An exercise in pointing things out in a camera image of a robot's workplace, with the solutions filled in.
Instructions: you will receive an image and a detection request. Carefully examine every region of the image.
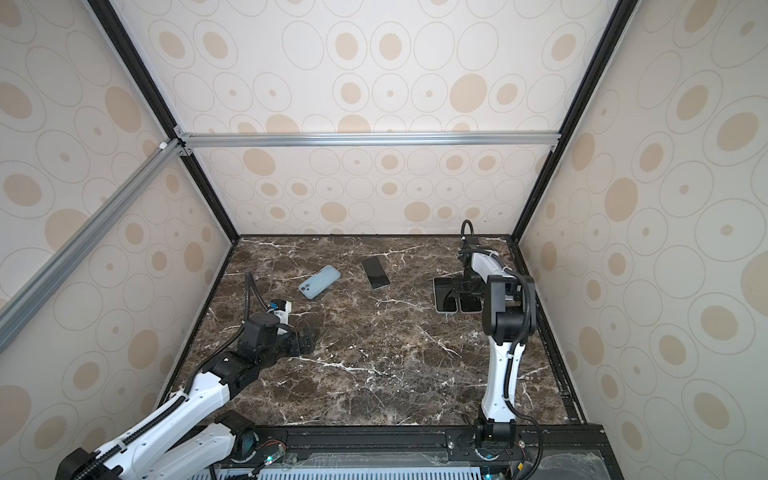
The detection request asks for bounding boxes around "light blue case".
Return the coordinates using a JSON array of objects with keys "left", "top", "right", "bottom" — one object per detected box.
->
[
  {"left": 432, "top": 275, "right": 460, "bottom": 314},
  {"left": 299, "top": 265, "right": 341, "bottom": 300}
]

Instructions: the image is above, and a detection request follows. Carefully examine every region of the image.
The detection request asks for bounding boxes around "black phone grey edge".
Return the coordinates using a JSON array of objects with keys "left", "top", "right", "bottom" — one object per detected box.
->
[{"left": 361, "top": 256, "right": 390, "bottom": 290}]

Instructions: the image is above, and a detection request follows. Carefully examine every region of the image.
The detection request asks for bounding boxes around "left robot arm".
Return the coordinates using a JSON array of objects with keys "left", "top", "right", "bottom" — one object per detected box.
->
[{"left": 56, "top": 311, "right": 316, "bottom": 479}]

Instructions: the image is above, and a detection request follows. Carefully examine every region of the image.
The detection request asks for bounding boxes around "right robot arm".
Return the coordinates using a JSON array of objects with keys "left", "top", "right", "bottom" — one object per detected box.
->
[{"left": 457, "top": 234, "right": 537, "bottom": 447}]

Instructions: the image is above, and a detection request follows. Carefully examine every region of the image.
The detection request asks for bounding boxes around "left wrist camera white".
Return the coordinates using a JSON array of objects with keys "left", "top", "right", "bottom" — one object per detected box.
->
[{"left": 268, "top": 299, "right": 292, "bottom": 325}]

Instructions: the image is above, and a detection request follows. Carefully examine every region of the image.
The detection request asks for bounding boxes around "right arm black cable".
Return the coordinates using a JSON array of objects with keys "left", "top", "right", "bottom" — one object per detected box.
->
[{"left": 459, "top": 218, "right": 544, "bottom": 480}]

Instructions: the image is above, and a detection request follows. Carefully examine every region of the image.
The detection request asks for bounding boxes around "horizontal aluminium rail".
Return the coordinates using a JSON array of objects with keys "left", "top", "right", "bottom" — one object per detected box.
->
[{"left": 175, "top": 131, "right": 561, "bottom": 148}]

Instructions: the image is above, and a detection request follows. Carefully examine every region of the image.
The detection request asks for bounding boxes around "black base frame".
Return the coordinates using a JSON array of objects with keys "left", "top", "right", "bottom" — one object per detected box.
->
[{"left": 107, "top": 423, "right": 625, "bottom": 480}]

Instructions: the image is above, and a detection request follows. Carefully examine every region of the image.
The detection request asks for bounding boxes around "left slanted aluminium rail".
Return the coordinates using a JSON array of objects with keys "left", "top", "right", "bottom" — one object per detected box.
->
[{"left": 1, "top": 139, "right": 181, "bottom": 350}]

